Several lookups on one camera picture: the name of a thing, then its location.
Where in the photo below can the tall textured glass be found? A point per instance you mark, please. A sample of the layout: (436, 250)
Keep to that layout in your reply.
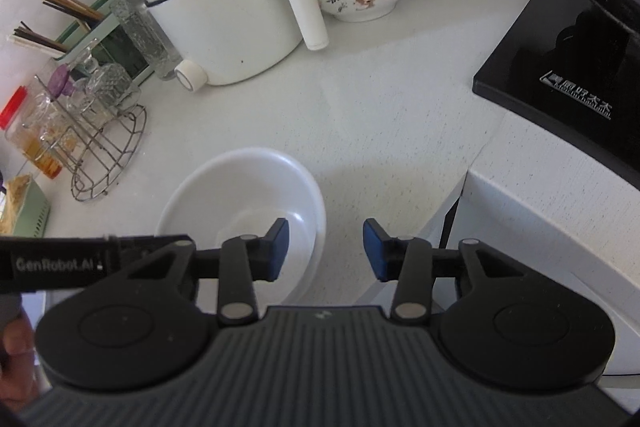
(145, 37)

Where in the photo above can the purple glass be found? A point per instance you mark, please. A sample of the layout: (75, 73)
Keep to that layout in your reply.
(61, 82)

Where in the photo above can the black induction cooktop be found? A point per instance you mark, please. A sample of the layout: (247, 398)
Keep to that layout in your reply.
(540, 77)

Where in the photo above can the green plastic basket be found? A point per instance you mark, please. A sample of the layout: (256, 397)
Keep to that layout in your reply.
(37, 214)

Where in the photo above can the white bowl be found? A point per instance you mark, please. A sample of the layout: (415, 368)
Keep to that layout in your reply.
(240, 192)

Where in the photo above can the bundle of brown chopsticks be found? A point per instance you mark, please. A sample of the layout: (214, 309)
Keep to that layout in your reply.
(75, 7)

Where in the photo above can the green chopstick holder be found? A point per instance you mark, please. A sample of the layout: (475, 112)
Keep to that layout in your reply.
(120, 49)

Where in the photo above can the enoki mushroom bundle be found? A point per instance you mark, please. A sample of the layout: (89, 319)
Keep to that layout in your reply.
(15, 202)

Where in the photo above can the person's left hand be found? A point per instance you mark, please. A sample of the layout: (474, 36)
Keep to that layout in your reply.
(17, 352)

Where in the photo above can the white electric cooking pot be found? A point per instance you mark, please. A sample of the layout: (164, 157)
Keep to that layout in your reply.
(220, 17)

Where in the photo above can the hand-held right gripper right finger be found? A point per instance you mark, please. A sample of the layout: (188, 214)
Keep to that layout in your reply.
(374, 252)

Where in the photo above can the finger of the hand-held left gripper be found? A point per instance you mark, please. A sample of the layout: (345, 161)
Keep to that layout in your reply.
(150, 243)

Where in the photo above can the cooking oil bottle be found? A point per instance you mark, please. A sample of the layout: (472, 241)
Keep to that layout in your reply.
(30, 132)

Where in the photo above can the bundle of pale chopsticks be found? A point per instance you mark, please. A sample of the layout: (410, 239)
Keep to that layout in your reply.
(37, 41)

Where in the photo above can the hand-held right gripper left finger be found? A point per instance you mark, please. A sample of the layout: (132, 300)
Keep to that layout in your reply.
(280, 252)

